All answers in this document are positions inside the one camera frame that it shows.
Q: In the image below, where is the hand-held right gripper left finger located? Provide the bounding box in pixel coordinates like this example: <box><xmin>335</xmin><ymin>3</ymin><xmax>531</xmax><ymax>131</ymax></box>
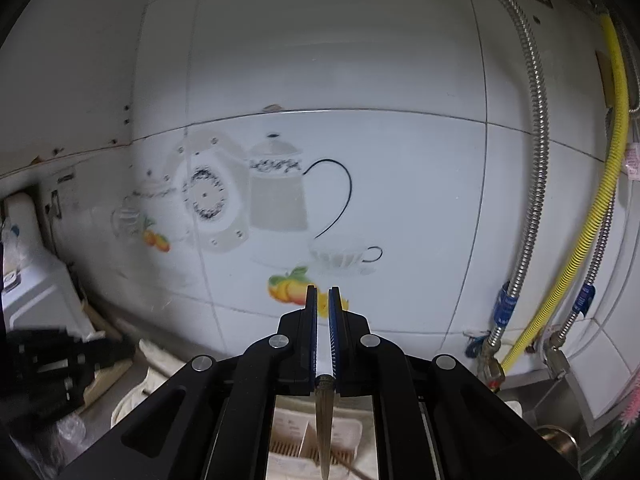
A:
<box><xmin>57</xmin><ymin>285</ymin><xmax>321</xmax><ymax>480</ymax></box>

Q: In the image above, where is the red-handled pipe valve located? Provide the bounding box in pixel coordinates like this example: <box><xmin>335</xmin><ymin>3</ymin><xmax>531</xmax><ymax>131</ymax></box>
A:
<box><xmin>465</xmin><ymin>327</ymin><xmax>507</xmax><ymax>393</ymax></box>

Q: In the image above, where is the steel saucepan with black handle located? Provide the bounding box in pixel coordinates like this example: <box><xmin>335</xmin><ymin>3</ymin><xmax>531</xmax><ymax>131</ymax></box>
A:
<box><xmin>535</xmin><ymin>425</ymin><xmax>578</xmax><ymax>467</ymax></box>

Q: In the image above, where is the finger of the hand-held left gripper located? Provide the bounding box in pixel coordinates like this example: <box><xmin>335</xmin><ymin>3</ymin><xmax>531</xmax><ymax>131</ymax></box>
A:
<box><xmin>80</xmin><ymin>337</ymin><xmax>137</xmax><ymax>386</ymax></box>

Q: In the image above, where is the pink paper label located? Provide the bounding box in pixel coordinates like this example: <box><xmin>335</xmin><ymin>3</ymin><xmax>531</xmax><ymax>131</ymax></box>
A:
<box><xmin>622</xmin><ymin>142</ymin><xmax>640</xmax><ymax>181</ymax></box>

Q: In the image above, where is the blue hose tag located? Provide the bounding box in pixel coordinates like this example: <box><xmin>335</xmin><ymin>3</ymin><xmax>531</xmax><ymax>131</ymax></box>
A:
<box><xmin>492</xmin><ymin>282</ymin><xmax>521</xmax><ymax>328</ymax></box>
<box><xmin>572</xmin><ymin>282</ymin><xmax>597</xmax><ymax>318</ymax></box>

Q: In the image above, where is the metal pipe valve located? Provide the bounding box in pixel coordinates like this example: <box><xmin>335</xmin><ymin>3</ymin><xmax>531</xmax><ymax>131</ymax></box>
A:
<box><xmin>542</xmin><ymin>332</ymin><xmax>573</xmax><ymax>381</ymax></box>

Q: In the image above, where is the corrugated metal hose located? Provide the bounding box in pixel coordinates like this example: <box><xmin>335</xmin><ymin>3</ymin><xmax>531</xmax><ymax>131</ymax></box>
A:
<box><xmin>550</xmin><ymin>195</ymin><xmax>618</xmax><ymax>346</ymax></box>
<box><xmin>462</xmin><ymin>0</ymin><xmax>551</xmax><ymax>341</ymax></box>

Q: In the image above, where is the white roll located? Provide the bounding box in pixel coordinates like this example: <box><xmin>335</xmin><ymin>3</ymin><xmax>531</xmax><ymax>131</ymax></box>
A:
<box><xmin>0</xmin><ymin>192</ymin><xmax>43</xmax><ymax>261</ymax></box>

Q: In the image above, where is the beige plastic utensil holder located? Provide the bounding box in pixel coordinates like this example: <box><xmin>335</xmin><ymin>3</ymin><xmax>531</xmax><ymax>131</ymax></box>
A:
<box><xmin>267</xmin><ymin>406</ymin><xmax>363</xmax><ymax>480</ymax></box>

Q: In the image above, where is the cream quilted printed mat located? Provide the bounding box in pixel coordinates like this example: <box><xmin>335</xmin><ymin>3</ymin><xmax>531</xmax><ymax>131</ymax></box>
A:
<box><xmin>110</xmin><ymin>338</ymin><xmax>241</xmax><ymax>431</ymax></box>

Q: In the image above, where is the white kitchen appliance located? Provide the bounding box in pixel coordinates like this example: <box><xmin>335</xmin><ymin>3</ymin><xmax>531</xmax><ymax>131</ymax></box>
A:
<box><xmin>0</xmin><ymin>250</ymin><xmax>97</xmax><ymax>342</ymax></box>

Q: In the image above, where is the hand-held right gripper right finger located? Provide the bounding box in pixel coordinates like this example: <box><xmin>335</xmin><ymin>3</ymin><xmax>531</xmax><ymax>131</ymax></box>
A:
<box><xmin>327</xmin><ymin>286</ymin><xmax>583</xmax><ymax>480</ymax></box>

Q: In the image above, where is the yellow corrugated gas hose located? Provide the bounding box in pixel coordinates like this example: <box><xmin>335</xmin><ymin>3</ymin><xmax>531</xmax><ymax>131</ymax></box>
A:
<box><xmin>500</xmin><ymin>12</ymin><xmax>632</xmax><ymax>373</ymax></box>

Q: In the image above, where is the pink bottle brush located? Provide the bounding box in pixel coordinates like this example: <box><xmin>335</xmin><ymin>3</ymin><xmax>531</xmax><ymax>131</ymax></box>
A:
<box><xmin>619</xmin><ymin>392</ymin><xmax>640</xmax><ymax>428</ymax></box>

